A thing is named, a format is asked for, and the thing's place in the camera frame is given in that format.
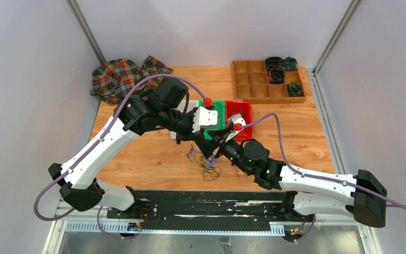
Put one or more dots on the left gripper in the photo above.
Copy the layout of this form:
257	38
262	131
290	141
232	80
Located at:
189	135

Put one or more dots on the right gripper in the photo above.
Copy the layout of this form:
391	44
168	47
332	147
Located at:
222	139

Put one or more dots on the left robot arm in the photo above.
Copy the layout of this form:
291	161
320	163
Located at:
146	110

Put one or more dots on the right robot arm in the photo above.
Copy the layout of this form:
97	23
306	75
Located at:
308	192

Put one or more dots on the green plastic bin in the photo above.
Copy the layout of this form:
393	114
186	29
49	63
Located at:
219	106

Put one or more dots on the red plastic bin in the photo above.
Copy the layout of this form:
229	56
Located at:
245	110

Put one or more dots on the wooden compartment tray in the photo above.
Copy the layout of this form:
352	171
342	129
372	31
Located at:
259	83

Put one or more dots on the plaid cloth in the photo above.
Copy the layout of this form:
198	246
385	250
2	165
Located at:
113	80

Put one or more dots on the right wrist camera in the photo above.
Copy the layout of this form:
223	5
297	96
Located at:
236	124

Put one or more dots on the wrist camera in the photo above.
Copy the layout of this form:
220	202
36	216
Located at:
236	124
203	119

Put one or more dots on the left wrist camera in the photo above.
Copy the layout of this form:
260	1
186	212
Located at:
203	119

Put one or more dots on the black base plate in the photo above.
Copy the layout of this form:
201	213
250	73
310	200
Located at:
209	211

